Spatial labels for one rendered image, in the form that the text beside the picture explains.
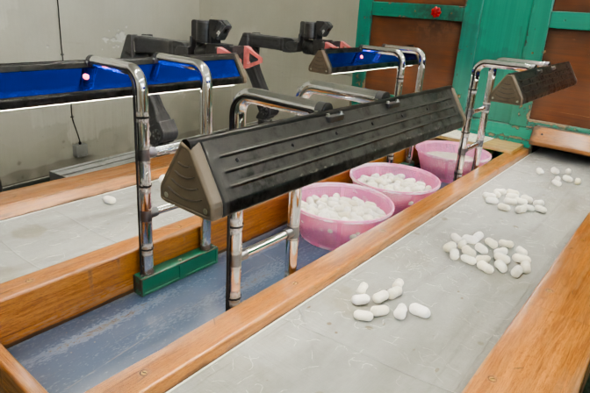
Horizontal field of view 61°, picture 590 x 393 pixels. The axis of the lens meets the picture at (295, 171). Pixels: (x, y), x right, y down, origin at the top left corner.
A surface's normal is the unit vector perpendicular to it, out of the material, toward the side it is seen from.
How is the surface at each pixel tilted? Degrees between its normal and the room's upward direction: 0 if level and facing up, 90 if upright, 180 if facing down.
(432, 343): 0
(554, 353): 0
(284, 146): 58
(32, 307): 90
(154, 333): 0
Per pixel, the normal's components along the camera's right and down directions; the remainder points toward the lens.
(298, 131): 0.69, -0.29
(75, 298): 0.77, 0.25
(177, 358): 0.06, -0.95
